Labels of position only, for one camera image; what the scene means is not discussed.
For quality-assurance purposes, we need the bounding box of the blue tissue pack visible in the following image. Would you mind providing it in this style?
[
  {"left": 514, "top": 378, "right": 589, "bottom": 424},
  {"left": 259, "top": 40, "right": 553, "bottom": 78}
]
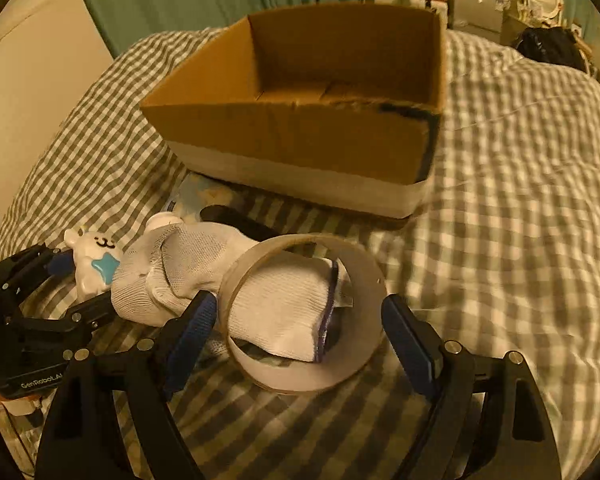
[{"left": 162, "top": 172, "right": 244, "bottom": 223}]

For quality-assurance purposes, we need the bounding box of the black jacket on chair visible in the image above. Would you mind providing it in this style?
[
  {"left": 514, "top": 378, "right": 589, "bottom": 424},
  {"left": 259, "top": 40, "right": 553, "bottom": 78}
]
[{"left": 513, "top": 27, "right": 600, "bottom": 82}]

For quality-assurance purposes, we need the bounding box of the brown cardboard box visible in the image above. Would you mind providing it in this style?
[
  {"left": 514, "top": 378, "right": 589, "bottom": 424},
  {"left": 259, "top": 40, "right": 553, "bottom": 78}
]
[{"left": 140, "top": 2, "right": 445, "bottom": 219}]

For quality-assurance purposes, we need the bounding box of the silver mini fridge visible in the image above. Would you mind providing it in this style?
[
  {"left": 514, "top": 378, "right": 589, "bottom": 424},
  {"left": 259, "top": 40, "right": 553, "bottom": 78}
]
[{"left": 448, "top": 0, "right": 519, "bottom": 46}]

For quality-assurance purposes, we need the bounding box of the grey checkered bed cover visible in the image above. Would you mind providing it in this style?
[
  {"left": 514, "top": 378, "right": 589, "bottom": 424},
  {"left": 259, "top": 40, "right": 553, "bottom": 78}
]
[{"left": 0, "top": 28, "right": 600, "bottom": 479}]

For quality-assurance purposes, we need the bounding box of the clear tape roll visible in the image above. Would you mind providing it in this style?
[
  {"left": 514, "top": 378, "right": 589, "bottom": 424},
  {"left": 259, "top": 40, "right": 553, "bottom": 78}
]
[{"left": 216, "top": 231, "right": 387, "bottom": 394}]

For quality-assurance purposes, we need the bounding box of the white bunny figurine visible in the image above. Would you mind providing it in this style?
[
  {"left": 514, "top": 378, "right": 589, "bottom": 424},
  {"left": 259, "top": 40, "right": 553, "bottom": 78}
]
[{"left": 64, "top": 229, "right": 123, "bottom": 302}]

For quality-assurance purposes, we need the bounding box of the white knit glove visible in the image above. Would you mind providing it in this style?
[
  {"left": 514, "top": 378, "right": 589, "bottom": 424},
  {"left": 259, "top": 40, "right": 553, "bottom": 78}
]
[{"left": 111, "top": 222, "right": 352, "bottom": 362}]

